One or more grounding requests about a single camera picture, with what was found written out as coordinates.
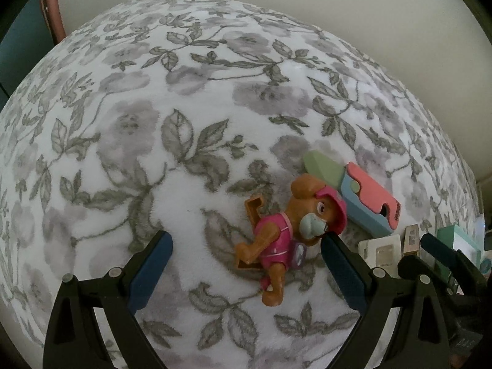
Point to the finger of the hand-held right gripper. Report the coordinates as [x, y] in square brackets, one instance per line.
[438, 250]

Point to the white tray teal rim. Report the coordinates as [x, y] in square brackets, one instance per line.
[461, 236]

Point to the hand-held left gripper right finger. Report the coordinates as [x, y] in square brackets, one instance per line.
[346, 273]

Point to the dark cabinet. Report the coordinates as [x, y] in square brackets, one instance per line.
[19, 46]

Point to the small tan packet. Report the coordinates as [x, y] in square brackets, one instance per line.
[411, 238]

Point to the pink chair frame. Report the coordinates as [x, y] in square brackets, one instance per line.
[53, 15]

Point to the pink blue green toy knife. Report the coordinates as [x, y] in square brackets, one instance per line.
[369, 192]

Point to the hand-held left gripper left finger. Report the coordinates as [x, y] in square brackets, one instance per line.
[150, 271]

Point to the small white box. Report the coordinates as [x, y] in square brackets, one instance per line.
[380, 251]

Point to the grey floral blanket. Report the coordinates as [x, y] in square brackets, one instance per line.
[192, 84]

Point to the brown toy dog pink helmet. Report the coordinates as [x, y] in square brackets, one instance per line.
[280, 238]

